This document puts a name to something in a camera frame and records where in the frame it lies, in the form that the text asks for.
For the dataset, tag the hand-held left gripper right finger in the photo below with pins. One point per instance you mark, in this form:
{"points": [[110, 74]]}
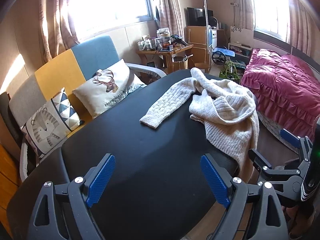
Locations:
{"points": [[213, 180]]}

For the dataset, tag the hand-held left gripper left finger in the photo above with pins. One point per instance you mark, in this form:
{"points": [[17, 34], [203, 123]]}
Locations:
{"points": [[101, 180]]}

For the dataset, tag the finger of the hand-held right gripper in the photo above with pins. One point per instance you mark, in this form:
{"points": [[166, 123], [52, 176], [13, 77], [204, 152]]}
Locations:
{"points": [[290, 137], [260, 158]]}

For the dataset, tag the white knit sweater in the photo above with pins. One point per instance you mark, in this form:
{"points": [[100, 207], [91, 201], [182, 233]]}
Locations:
{"points": [[225, 115]]}

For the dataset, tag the magenta ruffled bedspread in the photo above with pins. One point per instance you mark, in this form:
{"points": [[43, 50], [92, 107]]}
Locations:
{"points": [[280, 85]]}

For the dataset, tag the tiger print cushion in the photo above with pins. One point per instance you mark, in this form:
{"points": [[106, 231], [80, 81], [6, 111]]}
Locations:
{"points": [[45, 127]]}

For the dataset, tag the green bag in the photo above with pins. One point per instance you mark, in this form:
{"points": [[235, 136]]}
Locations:
{"points": [[228, 73]]}

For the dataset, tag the deer print cushion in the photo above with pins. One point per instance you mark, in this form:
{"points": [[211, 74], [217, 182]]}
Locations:
{"points": [[105, 90]]}

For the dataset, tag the wooden wardrobe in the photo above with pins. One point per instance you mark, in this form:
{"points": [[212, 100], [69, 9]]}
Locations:
{"points": [[7, 180]]}

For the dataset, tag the white low shelf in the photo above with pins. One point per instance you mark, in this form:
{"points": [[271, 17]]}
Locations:
{"points": [[237, 46]]}

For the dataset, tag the blue plastic toy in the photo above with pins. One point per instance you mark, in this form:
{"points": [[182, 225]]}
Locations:
{"points": [[225, 52]]}

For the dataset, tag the pink patterned curtain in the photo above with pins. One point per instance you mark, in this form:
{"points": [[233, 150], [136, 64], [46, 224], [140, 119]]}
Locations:
{"points": [[302, 30], [167, 5], [243, 5], [57, 17]]}

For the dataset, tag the white panel with flower stickers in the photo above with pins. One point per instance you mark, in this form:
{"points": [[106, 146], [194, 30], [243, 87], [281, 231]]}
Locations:
{"points": [[241, 36]]}

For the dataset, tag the grey yellow blue sofa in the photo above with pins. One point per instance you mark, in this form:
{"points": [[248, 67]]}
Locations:
{"points": [[55, 75]]}

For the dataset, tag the brown bag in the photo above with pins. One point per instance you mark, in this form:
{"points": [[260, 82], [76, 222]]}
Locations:
{"points": [[180, 66]]}

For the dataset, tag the blue white folded board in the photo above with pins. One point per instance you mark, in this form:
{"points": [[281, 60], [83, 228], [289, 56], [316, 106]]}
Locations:
{"points": [[212, 38]]}

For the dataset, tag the bright window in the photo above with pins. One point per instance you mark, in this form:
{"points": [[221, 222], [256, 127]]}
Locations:
{"points": [[270, 10], [107, 2]]}

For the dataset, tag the wooden side table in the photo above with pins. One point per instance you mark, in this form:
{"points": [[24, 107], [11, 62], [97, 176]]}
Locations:
{"points": [[170, 52]]}

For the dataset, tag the wooden folding table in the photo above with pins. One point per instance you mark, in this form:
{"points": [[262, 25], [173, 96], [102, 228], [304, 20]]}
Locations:
{"points": [[197, 37]]}

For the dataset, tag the group of small jars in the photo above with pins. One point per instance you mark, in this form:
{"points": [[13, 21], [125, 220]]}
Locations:
{"points": [[146, 45]]}

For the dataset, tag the black handheld tool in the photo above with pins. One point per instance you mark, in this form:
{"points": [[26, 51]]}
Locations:
{"points": [[178, 41]]}

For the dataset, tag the clear plastic container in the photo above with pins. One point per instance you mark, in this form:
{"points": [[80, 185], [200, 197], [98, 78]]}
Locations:
{"points": [[163, 42]]}

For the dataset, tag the black television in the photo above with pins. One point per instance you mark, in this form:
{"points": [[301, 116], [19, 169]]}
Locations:
{"points": [[197, 16]]}

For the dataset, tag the white metal stand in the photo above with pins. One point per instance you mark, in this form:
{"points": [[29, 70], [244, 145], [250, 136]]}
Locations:
{"points": [[205, 10]]}

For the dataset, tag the wall socket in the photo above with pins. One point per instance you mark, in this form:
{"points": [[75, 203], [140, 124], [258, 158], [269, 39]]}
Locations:
{"points": [[235, 4]]}

